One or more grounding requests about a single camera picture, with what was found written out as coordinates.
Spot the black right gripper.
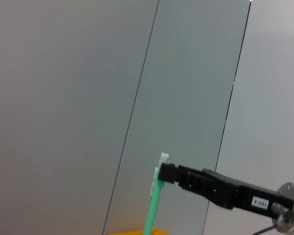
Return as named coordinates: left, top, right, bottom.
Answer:
left=202, top=168, right=294, bottom=218

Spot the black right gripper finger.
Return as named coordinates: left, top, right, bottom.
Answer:
left=158, top=163, right=211, bottom=196

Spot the green pen with white clip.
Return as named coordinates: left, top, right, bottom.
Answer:
left=143, top=153, right=170, bottom=235

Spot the yellow plastic bin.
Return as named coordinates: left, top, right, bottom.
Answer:
left=109, top=229, right=170, bottom=235

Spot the right arm connector cable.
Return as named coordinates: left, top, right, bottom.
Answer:
left=249, top=202, right=294, bottom=235

